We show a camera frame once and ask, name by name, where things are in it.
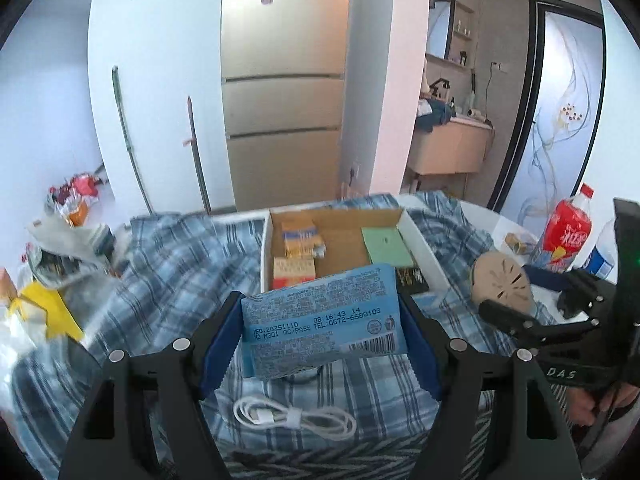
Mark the round tan vented disc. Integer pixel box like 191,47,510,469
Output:
471,252,534,314

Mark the black face tissue pack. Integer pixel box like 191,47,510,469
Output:
395,266,431,296

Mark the blue tissue pack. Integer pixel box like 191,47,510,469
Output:
241,263,407,380

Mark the white usb cable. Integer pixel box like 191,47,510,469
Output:
232,394,358,442

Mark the blue gold cigarette box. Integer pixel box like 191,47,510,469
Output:
282,219,326,259

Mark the red gold cigarette box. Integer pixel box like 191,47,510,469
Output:
271,257,316,289

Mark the person's right hand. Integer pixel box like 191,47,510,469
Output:
566,384,639,427

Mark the clear blue label bottle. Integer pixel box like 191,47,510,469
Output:
582,219,618,280

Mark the red iced tea bottle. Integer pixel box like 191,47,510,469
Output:
528,183,593,273

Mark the small gold foil box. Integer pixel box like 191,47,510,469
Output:
504,232,537,256

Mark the grey striped cloth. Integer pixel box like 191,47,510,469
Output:
205,403,439,479

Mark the yellow plastic bag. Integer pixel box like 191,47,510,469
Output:
9,282,84,342

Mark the blue plaid shirt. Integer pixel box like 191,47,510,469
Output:
11,192,516,479

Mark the black framed glass door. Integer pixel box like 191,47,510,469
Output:
488,0,606,224

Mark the white cardboard tray box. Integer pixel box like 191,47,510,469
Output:
260,208,449,292

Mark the bathroom vanity cabinet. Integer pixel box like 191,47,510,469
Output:
407,117,494,176

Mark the grey canvas bag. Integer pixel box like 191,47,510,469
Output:
26,216,116,290

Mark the dark blue clothes pile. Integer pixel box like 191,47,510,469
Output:
414,99,457,133

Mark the red floor clutter pile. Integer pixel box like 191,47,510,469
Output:
43,172,108,226

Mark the black faucet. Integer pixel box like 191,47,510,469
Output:
430,78,450,100

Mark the bathroom mirror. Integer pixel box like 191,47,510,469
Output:
426,0,456,60

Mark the gold refrigerator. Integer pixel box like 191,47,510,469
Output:
220,0,349,210

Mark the grey mop handle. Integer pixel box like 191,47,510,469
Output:
111,65,154,214

